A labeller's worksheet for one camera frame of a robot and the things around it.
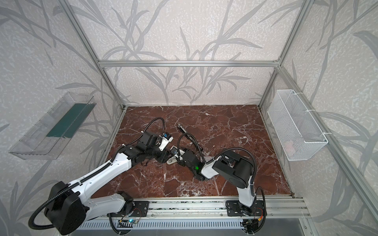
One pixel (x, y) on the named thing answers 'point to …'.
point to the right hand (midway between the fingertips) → (180, 144)
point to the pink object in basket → (289, 147)
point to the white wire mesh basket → (297, 135)
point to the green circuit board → (129, 221)
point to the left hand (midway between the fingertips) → (171, 148)
